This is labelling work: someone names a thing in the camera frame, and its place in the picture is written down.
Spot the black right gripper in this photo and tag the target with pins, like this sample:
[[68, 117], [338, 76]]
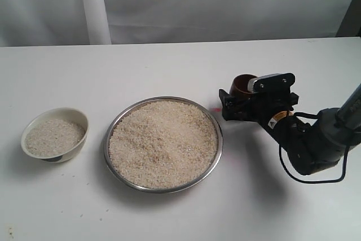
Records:
[[272, 111]]

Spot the white ceramic rice bowl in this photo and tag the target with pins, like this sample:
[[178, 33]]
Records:
[[56, 136]]

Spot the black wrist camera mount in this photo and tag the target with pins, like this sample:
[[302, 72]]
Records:
[[271, 83]]

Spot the white backdrop curtain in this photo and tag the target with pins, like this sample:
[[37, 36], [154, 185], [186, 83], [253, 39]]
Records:
[[105, 22]]

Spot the brown wooden cup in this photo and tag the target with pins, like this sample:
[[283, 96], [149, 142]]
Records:
[[239, 85]]

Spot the round steel rice tray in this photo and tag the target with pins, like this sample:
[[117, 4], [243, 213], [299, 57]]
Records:
[[163, 145]]

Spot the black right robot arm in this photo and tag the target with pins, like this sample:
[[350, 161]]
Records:
[[312, 142]]

